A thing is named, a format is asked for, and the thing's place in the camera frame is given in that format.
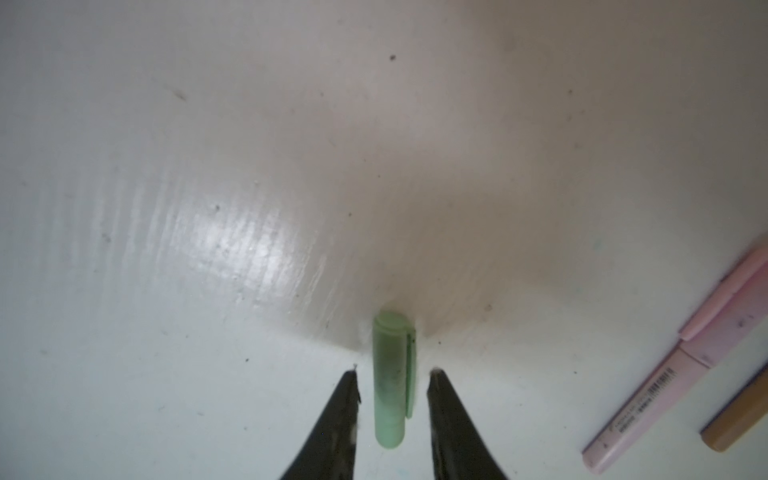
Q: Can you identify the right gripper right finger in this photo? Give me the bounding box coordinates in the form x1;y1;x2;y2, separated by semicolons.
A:
427;368;507;480

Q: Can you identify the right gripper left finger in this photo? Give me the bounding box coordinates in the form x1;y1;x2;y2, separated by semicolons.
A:
281;369;361;480

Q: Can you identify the green pen cap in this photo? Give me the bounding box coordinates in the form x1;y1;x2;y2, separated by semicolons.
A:
372;311;416;449

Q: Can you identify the brown pen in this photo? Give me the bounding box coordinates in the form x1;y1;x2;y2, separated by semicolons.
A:
700;365;767;453

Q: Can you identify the pink pen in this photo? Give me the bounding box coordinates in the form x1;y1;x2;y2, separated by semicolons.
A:
582;246;767;475

